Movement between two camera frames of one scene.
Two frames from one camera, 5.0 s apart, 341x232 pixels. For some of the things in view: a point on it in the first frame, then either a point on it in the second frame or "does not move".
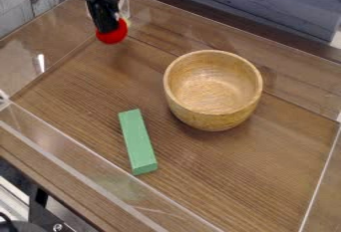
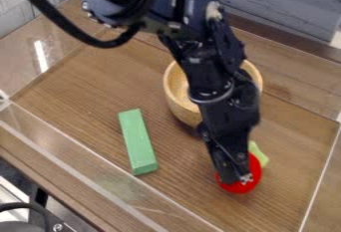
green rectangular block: [138, 143] does not move
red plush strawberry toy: [116, 36] -> [249, 180]
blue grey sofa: [303, 4] does not move
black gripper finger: [104, 7] -> [228, 146]
